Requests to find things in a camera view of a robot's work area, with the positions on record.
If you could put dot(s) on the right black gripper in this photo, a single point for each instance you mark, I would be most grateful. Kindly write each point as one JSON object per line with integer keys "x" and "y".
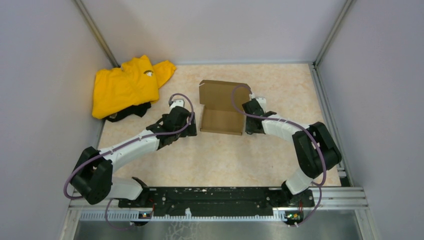
{"x": 249, "y": 128}

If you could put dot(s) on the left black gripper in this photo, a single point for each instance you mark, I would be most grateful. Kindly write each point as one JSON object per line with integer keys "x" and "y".
{"x": 190, "y": 131}

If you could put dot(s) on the brown cardboard box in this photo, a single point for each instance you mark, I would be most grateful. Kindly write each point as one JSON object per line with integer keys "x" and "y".
{"x": 221, "y": 101}

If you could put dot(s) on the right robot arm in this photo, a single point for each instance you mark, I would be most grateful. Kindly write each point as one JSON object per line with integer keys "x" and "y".
{"x": 315, "y": 149}

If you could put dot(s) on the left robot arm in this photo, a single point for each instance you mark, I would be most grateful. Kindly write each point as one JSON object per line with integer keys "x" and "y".
{"x": 93, "y": 176}

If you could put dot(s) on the black garment under shirt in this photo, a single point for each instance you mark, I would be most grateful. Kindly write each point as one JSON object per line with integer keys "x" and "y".
{"x": 137, "y": 110}

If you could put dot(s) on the yellow shirt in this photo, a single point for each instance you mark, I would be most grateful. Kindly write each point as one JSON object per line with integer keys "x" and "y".
{"x": 135, "y": 82}

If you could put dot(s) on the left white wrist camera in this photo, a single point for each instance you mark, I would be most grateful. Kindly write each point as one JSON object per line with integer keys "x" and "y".
{"x": 176, "y": 103}

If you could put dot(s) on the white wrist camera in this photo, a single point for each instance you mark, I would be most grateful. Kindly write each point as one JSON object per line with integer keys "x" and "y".
{"x": 176, "y": 103}
{"x": 262, "y": 102}

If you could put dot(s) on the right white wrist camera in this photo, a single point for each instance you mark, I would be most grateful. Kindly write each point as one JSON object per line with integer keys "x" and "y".
{"x": 262, "y": 102}

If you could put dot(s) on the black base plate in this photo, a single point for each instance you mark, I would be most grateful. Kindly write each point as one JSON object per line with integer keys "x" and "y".
{"x": 215, "y": 201}

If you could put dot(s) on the aluminium frame rail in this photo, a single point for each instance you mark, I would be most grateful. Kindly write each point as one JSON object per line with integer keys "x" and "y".
{"x": 326, "y": 199}

